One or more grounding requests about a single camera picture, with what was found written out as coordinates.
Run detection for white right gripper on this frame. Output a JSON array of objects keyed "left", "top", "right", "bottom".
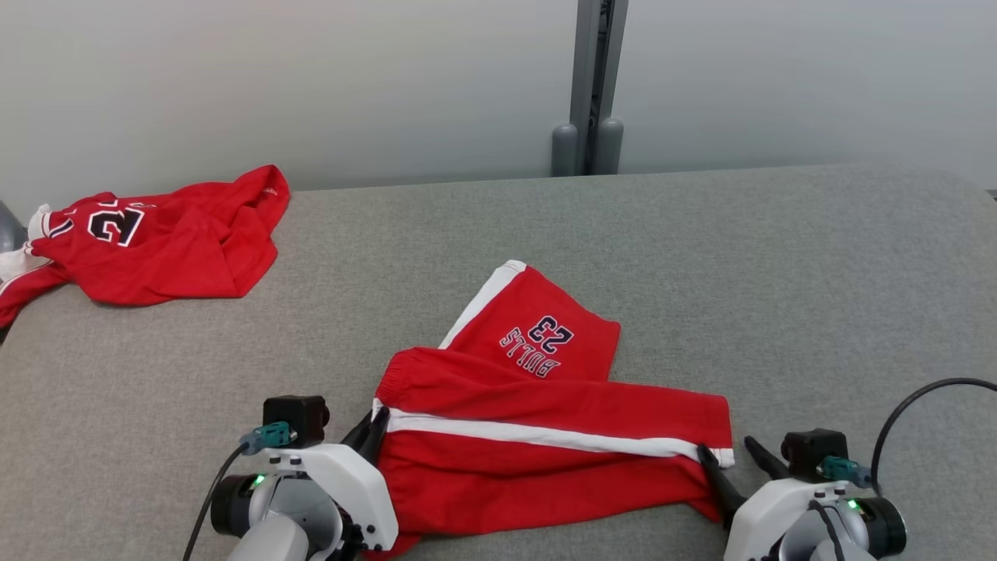
[{"left": 697, "top": 436, "right": 851, "bottom": 561}]

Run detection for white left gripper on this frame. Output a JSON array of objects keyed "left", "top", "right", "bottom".
[{"left": 265, "top": 407, "right": 399, "bottom": 554}]

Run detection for red Bulls 23 shorts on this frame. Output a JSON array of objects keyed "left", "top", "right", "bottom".
[{"left": 365, "top": 259, "right": 735, "bottom": 560}]

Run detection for red Bulls 23 jersey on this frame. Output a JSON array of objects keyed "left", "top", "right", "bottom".
[{"left": 0, "top": 164, "right": 291, "bottom": 328}]

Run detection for grey cylindrical partition foot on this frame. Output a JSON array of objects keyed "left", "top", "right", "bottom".
[
  {"left": 596, "top": 117, "right": 625, "bottom": 176},
  {"left": 551, "top": 122, "right": 580, "bottom": 178}
]

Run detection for teal right camera connector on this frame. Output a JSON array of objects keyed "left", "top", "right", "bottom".
[{"left": 817, "top": 457, "right": 874, "bottom": 489}]

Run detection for teal camera connector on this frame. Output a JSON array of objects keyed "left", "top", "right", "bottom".
[
  {"left": 817, "top": 457, "right": 874, "bottom": 489},
  {"left": 239, "top": 422, "right": 298, "bottom": 457}
]

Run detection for teal left camera connector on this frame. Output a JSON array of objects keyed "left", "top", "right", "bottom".
[{"left": 239, "top": 422, "right": 298, "bottom": 457}]

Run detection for black right camera cable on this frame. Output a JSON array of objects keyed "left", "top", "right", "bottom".
[{"left": 870, "top": 377, "right": 997, "bottom": 496}]

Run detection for black camera cable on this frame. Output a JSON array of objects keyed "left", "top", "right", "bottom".
[
  {"left": 182, "top": 444, "right": 250, "bottom": 561},
  {"left": 870, "top": 377, "right": 997, "bottom": 496}
]

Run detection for black left camera cable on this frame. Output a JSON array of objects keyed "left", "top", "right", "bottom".
[{"left": 182, "top": 444, "right": 250, "bottom": 561}]

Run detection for grey metal partition post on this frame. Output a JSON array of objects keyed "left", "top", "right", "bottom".
[{"left": 569, "top": 0, "right": 629, "bottom": 176}]

